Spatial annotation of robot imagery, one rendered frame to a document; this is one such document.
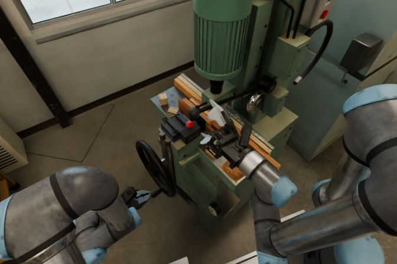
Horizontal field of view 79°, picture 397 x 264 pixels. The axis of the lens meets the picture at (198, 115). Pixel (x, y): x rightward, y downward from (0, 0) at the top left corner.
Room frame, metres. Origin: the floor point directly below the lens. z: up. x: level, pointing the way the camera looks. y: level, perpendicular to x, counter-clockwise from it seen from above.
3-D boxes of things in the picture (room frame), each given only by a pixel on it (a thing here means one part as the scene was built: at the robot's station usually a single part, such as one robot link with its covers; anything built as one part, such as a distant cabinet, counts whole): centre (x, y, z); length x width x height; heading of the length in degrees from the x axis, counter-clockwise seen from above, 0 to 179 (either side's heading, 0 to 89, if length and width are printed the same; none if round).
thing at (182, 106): (0.69, 0.01, 0.93); 0.24 x 0.01 x 0.06; 40
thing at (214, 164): (0.66, 0.01, 0.87); 0.61 x 0.30 x 0.06; 40
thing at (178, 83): (0.70, -0.09, 0.92); 0.67 x 0.02 x 0.04; 40
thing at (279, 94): (0.73, -0.32, 1.02); 0.09 x 0.07 x 0.12; 40
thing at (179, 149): (0.60, 0.07, 0.92); 0.15 x 0.13 x 0.09; 40
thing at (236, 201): (0.44, -0.13, 0.58); 0.12 x 0.08 x 0.08; 130
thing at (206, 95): (0.74, -0.09, 1.03); 0.14 x 0.07 x 0.09; 130
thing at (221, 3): (0.73, -0.07, 1.35); 0.18 x 0.18 x 0.31
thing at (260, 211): (0.27, -0.20, 1.04); 0.11 x 0.08 x 0.11; 177
